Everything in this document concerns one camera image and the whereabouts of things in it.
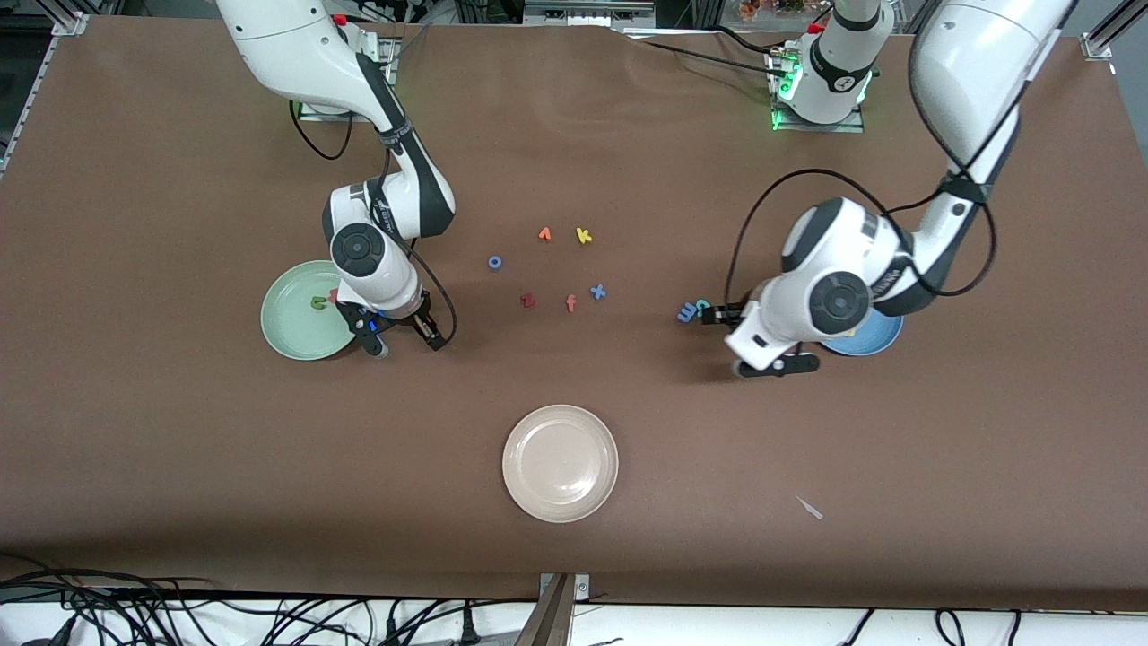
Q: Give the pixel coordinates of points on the blue plate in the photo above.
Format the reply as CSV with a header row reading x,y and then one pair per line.
x,y
883,336

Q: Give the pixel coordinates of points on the grey metal box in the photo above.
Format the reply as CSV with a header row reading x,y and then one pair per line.
x,y
587,11

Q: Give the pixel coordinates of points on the blue foam letter m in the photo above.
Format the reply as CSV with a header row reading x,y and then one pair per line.
x,y
687,313

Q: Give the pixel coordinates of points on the brown table cover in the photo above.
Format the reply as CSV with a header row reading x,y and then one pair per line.
x,y
574,161

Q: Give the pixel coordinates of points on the orange artificial flowers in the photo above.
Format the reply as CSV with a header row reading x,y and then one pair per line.
x,y
771,7

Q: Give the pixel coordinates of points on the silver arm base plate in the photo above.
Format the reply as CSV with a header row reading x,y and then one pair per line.
x,y
314,115
816,128

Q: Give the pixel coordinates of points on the dark grey camera pole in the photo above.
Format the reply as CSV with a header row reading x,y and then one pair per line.
x,y
549,619

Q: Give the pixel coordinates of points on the white paper scrap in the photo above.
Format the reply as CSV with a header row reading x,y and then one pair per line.
x,y
811,509

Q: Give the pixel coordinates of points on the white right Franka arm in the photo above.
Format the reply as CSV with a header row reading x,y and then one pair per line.
x,y
296,54

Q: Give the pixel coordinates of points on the silver metal bracket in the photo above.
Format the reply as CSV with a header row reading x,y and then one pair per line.
x,y
581,587

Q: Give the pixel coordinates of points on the aluminium frame rail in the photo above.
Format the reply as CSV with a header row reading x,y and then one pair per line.
x,y
1099,40
45,76

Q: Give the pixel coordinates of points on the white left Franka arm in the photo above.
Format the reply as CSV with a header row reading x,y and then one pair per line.
x,y
969,81

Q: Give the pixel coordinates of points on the green plate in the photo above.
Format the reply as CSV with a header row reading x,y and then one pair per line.
x,y
296,327

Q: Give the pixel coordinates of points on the beige plate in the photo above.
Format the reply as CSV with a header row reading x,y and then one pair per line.
x,y
560,463

